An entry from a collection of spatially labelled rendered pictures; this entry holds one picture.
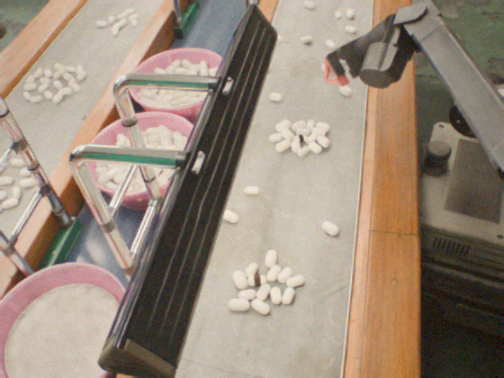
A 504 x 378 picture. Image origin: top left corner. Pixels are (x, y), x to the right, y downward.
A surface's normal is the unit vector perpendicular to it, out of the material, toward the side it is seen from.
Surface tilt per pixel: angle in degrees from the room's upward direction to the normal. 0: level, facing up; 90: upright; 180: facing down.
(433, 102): 0
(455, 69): 41
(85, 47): 0
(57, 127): 0
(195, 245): 58
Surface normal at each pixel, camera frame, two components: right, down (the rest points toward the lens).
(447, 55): -0.63, -0.48
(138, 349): 0.79, -0.27
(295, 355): -0.07, -0.66
